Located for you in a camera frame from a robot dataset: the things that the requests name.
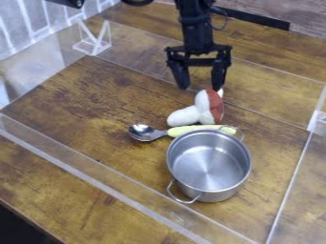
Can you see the clear acrylic triangle bracket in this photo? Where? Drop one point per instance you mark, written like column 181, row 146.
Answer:
column 91, row 44

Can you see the clear acrylic front barrier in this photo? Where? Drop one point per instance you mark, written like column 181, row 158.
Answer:
column 142, row 198

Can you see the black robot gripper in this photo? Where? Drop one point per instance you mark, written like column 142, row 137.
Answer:
column 199, row 51

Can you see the brown cap toy mushroom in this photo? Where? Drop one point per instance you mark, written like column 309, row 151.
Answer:
column 207, row 110

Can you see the silver steel pot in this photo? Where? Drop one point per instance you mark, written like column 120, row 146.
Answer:
column 210, row 164

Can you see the black bar on table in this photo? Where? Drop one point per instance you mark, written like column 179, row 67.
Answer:
column 258, row 19

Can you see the spoon with green handle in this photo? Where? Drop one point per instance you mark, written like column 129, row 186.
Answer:
column 146, row 133

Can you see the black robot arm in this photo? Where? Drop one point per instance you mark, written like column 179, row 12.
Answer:
column 195, row 11

